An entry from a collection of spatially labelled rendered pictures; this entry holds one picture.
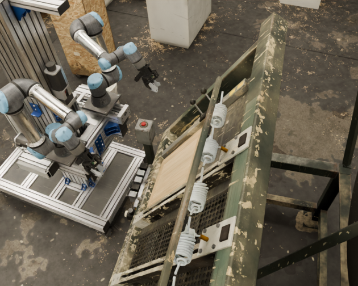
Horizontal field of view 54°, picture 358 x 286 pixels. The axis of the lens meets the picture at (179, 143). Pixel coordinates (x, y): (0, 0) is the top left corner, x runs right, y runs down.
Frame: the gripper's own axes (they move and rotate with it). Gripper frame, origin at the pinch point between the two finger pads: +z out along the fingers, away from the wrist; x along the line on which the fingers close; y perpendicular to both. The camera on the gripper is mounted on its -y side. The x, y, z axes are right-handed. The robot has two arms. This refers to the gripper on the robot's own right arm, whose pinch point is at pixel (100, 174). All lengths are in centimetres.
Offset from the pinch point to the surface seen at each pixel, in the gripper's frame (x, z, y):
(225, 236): -35, -14, 99
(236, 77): 78, 7, 57
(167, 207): -2.9, 24.4, 34.6
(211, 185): 0, 7, 70
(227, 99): 54, 3, 61
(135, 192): 23, 49, -25
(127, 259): -26, 48, 0
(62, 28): 178, -30, -172
